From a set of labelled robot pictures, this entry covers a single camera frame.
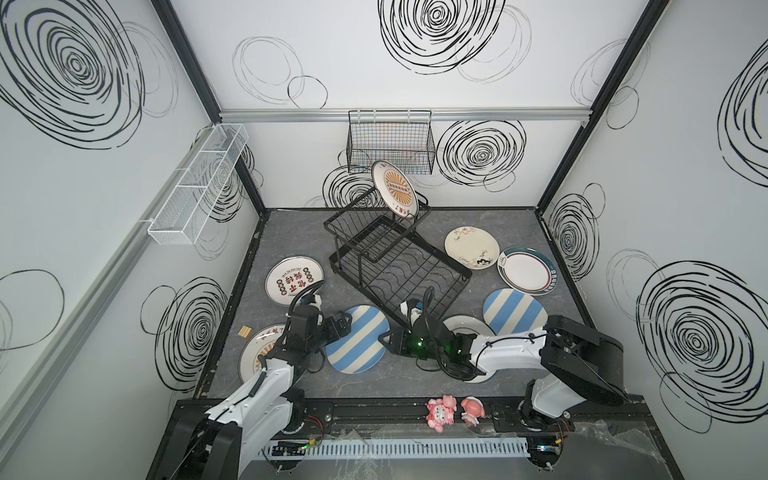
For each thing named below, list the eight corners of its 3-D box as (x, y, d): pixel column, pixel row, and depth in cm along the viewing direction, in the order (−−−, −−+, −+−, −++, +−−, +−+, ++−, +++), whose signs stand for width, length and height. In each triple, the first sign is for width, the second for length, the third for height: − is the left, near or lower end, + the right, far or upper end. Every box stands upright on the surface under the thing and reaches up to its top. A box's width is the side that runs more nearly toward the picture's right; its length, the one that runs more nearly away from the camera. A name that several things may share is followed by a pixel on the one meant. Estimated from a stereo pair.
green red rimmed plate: (505, 296, 98) (507, 293, 96) (492, 250, 110) (494, 246, 108) (563, 296, 98) (567, 292, 96) (544, 250, 110) (547, 246, 108)
